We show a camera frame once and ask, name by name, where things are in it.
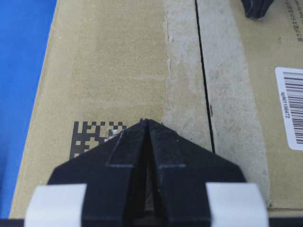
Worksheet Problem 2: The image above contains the brown cardboard box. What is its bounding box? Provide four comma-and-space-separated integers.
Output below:
9, 0, 303, 218

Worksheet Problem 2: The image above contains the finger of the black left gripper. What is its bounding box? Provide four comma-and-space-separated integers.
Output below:
241, 0, 274, 19

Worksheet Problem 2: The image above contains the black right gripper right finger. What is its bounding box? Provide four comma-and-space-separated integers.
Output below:
147, 119, 270, 227

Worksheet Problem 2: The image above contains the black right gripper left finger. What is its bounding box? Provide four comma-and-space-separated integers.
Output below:
24, 119, 149, 227

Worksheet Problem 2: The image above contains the blue table cloth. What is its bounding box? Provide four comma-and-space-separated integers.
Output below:
0, 0, 56, 218

